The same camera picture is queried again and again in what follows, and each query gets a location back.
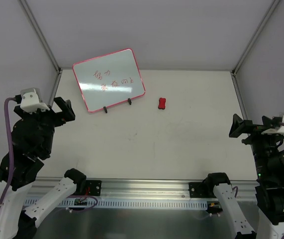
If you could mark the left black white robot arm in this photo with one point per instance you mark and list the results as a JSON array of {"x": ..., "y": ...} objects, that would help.
[{"x": 30, "y": 138}]

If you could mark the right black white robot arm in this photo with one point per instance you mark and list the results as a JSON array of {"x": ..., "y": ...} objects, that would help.
[{"x": 265, "y": 140}]

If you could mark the red whiteboard eraser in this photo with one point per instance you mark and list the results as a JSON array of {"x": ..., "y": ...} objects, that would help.
[{"x": 162, "y": 103}]

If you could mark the white slotted cable duct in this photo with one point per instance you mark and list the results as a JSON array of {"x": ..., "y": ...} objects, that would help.
[{"x": 112, "y": 203}]

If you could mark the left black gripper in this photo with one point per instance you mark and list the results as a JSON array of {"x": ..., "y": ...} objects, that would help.
[{"x": 51, "y": 114}]

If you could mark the aluminium frame post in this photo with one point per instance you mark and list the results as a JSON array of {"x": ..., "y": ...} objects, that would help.
[
  {"x": 35, "y": 26},
  {"x": 255, "y": 36}
]

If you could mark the right aluminium frame post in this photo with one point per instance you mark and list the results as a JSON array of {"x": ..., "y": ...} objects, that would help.
[{"x": 255, "y": 36}]

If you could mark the aluminium mounting rail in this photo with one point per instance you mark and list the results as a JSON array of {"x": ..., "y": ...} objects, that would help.
[{"x": 144, "y": 189}]

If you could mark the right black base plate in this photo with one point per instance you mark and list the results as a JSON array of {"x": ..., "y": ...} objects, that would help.
[{"x": 196, "y": 190}]

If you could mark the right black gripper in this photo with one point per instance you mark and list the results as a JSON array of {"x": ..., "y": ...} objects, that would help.
[{"x": 253, "y": 128}]

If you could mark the left aluminium frame post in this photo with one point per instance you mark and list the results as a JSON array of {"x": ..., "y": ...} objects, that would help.
[{"x": 35, "y": 26}]

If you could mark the pink-framed small whiteboard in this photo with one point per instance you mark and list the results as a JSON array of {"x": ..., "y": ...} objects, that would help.
[{"x": 108, "y": 80}]

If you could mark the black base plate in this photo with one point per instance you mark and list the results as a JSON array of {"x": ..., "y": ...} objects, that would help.
[
  {"x": 93, "y": 188},
  {"x": 196, "y": 190}
]

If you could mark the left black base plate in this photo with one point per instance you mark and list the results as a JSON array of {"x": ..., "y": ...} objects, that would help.
[{"x": 93, "y": 188}]

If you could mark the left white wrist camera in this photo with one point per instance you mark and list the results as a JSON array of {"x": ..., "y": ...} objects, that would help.
[{"x": 31, "y": 101}]

